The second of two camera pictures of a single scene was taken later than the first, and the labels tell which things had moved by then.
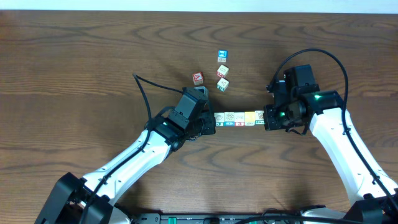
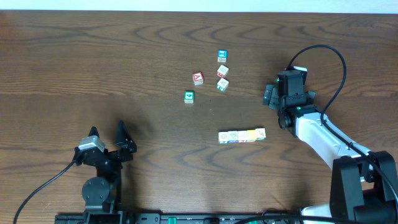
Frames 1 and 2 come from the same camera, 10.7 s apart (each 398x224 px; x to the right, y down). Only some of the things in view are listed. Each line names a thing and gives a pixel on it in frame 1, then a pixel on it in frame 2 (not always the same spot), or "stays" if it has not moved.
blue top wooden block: [222, 55] stays
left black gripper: [209, 123] → [109, 154]
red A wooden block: [198, 78] stays
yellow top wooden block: [249, 118] → [251, 135]
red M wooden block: [222, 71] stays
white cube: [219, 119] → [222, 137]
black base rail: [222, 218] stays
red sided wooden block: [239, 119] → [242, 136]
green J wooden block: [222, 84] stays
